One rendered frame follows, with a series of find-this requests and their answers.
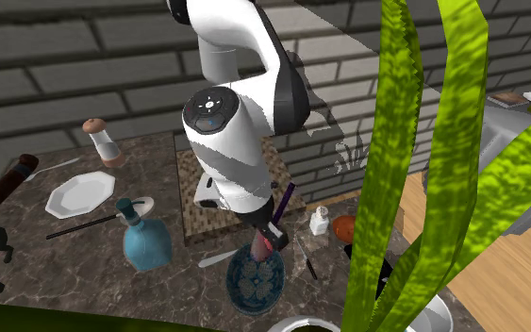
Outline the blue patterned bowl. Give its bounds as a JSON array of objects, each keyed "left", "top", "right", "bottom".
[{"left": 224, "top": 241, "right": 288, "bottom": 318}]

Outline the purple stick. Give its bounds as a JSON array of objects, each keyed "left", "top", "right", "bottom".
[{"left": 271, "top": 181, "right": 297, "bottom": 223}]

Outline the white butter knife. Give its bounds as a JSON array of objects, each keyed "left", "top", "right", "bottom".
[{"left": 197, "top": 248, "right": 240, "bottom": 269}]

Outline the white salt shaker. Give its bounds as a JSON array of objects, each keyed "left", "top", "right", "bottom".
[{"left": 308, "top": 205, "right": 331, "bottom": 237}]

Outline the woven patterned robot stand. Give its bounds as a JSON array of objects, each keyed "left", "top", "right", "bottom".
[{"left": 174, "top": 134, "right": 308, "bottom": 247}]

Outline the orange round fruit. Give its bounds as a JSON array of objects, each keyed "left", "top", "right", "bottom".
[{"left": 331, "top": 214, "right": 359, "bottom": 245}]

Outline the blue soap dispenser bottle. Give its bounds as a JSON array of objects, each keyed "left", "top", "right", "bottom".
[{"left": 114, "top": 197, "right": 174, "bottom": 273}]

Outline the small white dish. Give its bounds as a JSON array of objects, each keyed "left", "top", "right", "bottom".
[{"left": 116, "top": 195, "right": 156, "bottom": 226}]

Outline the black flat object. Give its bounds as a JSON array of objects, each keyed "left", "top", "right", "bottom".
[{"left": 343, "top": 242, "right": 395, "bottom": 301}]

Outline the green long-leaved plant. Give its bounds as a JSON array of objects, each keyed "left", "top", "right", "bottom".
[{"left": 0, "top": 0, "right": 531, "bottom": 332}]

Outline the thin black stick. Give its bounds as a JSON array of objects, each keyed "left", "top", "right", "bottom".
[{"left": 44, "top": 212, "right": 120, "bottom": 241}]

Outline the white mill with brown cap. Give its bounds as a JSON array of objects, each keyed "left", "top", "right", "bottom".
[{"left": 81, "top": 118, "right": 126, "bottom": 170}]

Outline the white plant pot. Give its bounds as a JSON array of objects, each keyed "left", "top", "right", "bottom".
[{"left": 266, "top": 293, "right": 456, "bottom": 332}]

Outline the white octagonal plate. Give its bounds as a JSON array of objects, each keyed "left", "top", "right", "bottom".
[{"left": 44, "top": 170, "right": 117, "bottom": 221}]

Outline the white spoon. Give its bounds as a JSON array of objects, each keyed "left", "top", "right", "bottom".
[{"left": 23, "top": 156, "right": 83, "bottom": 183}]

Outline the dark brown wooden rod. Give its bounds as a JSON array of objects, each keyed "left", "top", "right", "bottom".
[{"left": 0, "top": 153, "right": 41, "bottom": 232}]

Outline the grey kitchen counter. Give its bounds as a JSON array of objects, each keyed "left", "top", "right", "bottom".
[{"left": 423, "top": 76, "right": 531, "bottom": 239}]

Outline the black-handled knife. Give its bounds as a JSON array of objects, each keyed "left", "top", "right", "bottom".
[{"left": 293, "top": 236, "right": 320, "bottom": 281}]

